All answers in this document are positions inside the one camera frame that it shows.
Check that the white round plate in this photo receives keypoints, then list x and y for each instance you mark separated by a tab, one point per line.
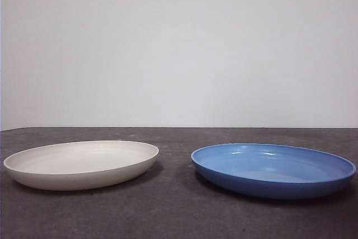
81	177

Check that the blue round plate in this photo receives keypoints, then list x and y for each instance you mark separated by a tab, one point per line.
268	190

